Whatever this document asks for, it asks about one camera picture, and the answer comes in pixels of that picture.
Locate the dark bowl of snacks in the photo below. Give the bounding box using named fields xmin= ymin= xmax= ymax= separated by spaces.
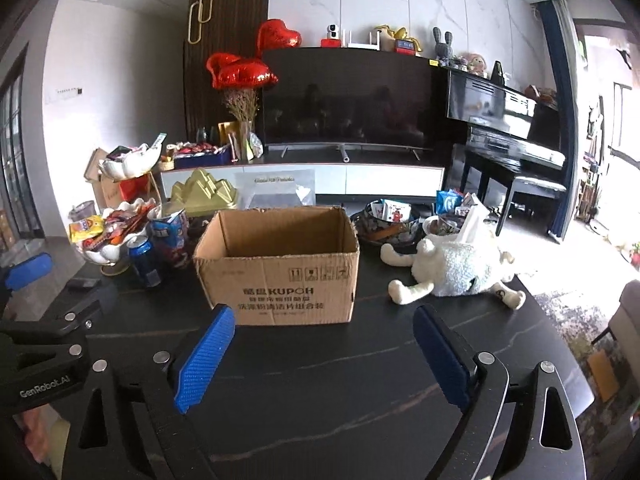
xmin=350 ymin=198 xmax=425 ymax=248

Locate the clear bag of pistachios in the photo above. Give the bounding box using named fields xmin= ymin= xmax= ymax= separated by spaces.
xmin=235 ymin=169 xmax=316 ymax=209

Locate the grey bunny figurine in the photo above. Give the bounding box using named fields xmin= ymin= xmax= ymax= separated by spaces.
xmin=433 ymin=26 xmax=452 ymax=66

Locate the white tv cabinet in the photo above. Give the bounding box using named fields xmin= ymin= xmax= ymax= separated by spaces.
xmin=159 ymin=159 xmax=446 ymax=201

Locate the black upright piano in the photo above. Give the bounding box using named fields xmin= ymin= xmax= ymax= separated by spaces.
xmin=431 ymin=68 xmax=566 ymax=186

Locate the red heart balloon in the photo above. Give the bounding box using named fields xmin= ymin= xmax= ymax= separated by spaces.
xmin=205 ymin=52 xmax=278 ymax=90
xmin=256 ymin=18 xmax=302 ymax=58

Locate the brown cardboard box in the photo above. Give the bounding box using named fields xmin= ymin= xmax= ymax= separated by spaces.
xmin=193 ymin=206 xmax=360 ymax=327

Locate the dried flower vase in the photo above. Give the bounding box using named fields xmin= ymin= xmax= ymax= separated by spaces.
xmin=224 ymin=88 xmax=259 ymax=162

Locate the white plush sheep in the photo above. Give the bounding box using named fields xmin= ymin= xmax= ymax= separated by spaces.
xmin=381 ymin=236 xmax=526 ymax=311

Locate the blue soda can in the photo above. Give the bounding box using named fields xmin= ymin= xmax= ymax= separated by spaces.
xmin=127 ymin=234 xmax=162 ymax=288

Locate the upper white shell bowl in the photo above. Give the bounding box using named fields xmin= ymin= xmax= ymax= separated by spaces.
xmin=98 ymin=132 xmax=167 ymax=181

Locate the gold mountain tissue box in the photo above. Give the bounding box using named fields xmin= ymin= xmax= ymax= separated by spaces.
xmin=170 ymin=168 xmax=239 ymax=218

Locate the black piano bench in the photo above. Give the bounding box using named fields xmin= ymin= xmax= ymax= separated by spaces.
xmin=459 ymin=152 xmax=569 ymax=238

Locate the blue tray of candies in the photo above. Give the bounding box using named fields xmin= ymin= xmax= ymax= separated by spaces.
xmin=172 ymin=143 xmax=231 ymax=169

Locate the blue snack cup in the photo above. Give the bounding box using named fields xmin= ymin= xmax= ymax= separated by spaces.
xmin=146 ymin=202 xmax=189 ymax=269

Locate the white shell snack bowl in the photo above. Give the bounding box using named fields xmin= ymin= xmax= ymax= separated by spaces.
xmin=67 ymin=198 xmax=157 ymax=276

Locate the black television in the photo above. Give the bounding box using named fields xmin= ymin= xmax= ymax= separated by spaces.
xmin=257 ymin=48 xmax=434 ymax=148

